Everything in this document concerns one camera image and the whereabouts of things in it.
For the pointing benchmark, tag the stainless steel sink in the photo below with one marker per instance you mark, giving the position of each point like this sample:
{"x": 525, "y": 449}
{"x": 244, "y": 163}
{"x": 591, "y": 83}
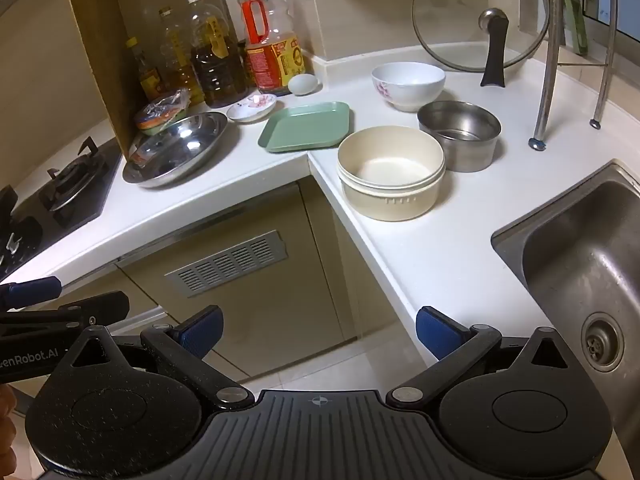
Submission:
{"x": 590, "y": 240}

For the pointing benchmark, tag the small white saucer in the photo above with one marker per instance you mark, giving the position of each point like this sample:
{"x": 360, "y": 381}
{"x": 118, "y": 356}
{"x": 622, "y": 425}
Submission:
{"x": 250, "y": 109}

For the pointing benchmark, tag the stainless steel bowl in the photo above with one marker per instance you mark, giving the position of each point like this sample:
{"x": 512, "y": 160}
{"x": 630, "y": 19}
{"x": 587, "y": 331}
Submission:
{"x": 460, "y": 152}

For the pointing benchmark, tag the glass pot lid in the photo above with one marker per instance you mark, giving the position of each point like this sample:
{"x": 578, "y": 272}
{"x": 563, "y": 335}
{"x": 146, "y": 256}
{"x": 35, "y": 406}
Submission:
{"x": 450, "y": 20}

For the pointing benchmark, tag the light oil bottle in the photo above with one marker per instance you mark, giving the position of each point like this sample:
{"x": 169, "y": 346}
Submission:
{"x": 175, "y": 65}

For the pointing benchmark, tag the green square plate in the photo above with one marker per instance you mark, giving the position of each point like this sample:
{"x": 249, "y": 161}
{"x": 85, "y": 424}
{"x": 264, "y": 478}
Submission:
{"x": 305, "y": 127}

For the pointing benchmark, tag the pale egg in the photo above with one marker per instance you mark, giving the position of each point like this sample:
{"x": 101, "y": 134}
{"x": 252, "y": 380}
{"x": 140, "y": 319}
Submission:
{"x": 302, "y": 85}

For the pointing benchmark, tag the plastic-wrapped food packet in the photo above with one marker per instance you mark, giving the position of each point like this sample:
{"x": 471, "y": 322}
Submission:
{"x": 160, "y": 112}

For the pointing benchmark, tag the small yellow-capped bottle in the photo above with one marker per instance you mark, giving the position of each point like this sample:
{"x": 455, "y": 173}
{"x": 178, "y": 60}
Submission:
{"x": 147, "y": 77}

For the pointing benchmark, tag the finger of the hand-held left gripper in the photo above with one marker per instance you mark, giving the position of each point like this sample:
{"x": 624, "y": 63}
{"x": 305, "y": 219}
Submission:
{"x": 30, "y": 292}
{"x": 100, "y": 306}

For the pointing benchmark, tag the beige round bowl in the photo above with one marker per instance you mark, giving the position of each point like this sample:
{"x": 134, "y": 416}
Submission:
{"x": 390, "y": 195}

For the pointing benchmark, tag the white floral ceramic bowl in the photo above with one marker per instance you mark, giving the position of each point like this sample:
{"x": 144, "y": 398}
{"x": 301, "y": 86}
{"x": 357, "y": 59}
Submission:
{"x": 407, "y": 85}

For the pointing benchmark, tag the silver cabinet vent grille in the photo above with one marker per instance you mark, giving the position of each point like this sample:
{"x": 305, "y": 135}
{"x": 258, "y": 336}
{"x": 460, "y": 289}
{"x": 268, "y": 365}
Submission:
{"x": 227, "y": 262}

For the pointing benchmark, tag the beige kitchen cabinet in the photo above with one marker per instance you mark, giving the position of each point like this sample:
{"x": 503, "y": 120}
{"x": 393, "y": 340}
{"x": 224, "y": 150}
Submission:
{"x": 280, "y": 320}

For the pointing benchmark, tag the black gas stove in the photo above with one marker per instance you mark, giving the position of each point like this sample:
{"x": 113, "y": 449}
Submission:
{"x": 65, "y": 185}

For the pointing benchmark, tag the dark oil bottle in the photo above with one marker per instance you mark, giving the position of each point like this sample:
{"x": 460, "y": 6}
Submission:
{"x": 217, "y": 70}

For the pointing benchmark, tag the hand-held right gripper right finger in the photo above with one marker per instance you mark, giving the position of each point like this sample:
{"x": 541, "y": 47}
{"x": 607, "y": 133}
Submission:
{"x": 440, "y": 332}

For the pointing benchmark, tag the stainless steel plate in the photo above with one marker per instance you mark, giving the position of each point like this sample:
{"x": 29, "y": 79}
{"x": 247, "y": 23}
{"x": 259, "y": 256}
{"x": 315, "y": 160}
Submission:
{"x": 175, "y": 147}

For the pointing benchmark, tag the metal dish rack legs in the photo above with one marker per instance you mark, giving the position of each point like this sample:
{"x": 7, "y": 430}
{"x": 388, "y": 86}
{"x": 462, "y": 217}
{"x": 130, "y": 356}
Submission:
{"x": 547, "y": 85}

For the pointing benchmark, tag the green cutting board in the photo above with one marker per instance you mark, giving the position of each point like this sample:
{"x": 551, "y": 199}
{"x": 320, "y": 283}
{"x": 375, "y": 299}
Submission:
{"x": 575, "y": 10}

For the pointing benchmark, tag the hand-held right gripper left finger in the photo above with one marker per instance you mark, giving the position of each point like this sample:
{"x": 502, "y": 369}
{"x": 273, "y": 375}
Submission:
{"x": 202, "y": 330}

